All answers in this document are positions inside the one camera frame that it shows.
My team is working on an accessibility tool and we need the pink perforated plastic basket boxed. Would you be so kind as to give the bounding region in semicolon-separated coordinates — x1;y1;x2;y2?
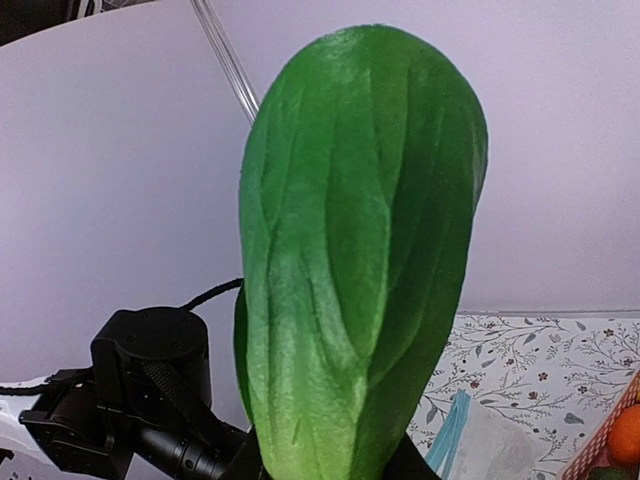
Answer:
557;370;639;480

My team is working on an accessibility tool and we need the green toy avocado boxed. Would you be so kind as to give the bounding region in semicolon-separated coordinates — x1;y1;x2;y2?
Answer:
587;465;637;480

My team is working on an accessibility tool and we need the clear zip top bag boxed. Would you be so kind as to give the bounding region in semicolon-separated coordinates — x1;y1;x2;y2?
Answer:
425;390;543;480

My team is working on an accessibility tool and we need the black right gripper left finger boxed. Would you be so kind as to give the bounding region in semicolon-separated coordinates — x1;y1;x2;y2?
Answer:
227;434;263;480

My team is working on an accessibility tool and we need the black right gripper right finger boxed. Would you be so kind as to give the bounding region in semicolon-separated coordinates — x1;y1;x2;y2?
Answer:
382;434;440;480

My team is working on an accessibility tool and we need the orange toy fruit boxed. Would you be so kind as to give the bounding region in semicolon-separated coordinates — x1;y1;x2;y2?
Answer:
607;404;640;466

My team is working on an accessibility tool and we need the toy bok choy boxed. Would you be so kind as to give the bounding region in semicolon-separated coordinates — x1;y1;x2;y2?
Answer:
234;25;489;479

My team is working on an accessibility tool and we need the aluminium left frame post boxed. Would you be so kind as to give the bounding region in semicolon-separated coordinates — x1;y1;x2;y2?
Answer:
190;0;259;123

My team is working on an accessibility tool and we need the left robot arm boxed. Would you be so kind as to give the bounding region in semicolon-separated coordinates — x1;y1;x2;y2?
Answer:
1;306;246;479

